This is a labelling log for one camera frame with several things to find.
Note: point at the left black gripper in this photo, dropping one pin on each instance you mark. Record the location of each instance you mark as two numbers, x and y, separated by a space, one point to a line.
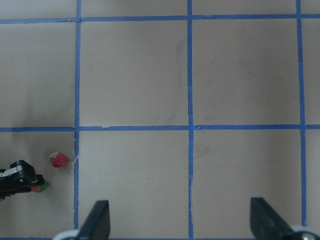
18 179

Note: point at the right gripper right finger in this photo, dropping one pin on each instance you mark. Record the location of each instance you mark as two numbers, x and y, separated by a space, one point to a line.
265 223

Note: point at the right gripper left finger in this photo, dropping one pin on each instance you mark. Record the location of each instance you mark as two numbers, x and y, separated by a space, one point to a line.
97 225

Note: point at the red strawberry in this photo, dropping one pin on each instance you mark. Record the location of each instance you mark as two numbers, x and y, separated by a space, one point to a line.
58 160
40 188

